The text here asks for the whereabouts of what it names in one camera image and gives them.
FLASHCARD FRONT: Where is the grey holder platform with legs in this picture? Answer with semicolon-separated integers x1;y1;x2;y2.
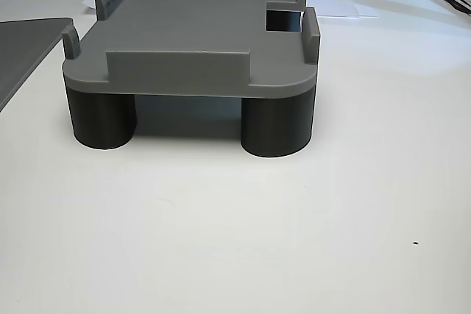
60;0;320;159

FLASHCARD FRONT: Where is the flat grey plate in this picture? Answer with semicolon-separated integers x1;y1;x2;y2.
0;17;74;112

